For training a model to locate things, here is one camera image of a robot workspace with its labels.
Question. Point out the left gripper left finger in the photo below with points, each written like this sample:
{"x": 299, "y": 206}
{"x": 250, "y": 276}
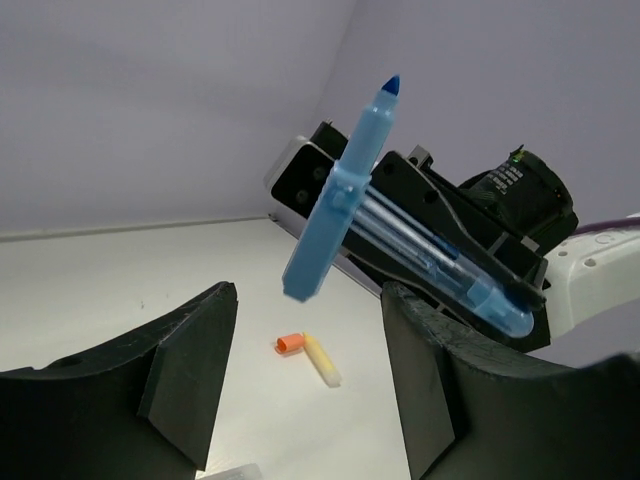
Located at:
{"x": 142, "y": 405}

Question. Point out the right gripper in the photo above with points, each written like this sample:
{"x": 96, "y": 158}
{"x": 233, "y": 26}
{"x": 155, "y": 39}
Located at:
{"x": 505, "y": 220}

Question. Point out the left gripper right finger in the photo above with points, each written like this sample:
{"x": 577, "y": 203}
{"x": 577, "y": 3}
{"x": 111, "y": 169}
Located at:
{"x": 472, "y": 408}

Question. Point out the blue pen cap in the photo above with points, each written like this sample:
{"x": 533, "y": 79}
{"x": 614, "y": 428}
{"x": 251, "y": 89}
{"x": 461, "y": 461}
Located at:
{"x": 433, "y": 260}

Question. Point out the blue highlighter pen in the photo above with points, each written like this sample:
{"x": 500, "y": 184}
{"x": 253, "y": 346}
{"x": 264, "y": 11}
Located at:
{"x": 342, "y": 193}

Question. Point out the yellow highlighter pen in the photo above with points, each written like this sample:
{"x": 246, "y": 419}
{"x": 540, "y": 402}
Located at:
{"x": 321, "y": 361}

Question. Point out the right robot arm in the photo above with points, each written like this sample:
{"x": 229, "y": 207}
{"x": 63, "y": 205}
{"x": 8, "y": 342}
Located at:
{"x": 595, "y": 269}

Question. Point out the short pencil in tube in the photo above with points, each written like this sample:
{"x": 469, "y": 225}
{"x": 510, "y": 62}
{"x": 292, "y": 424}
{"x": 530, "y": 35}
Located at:
{"x": 244, "y": 472}

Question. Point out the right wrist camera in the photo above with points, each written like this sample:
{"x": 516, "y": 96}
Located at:
{"x": 297, "y": 177}

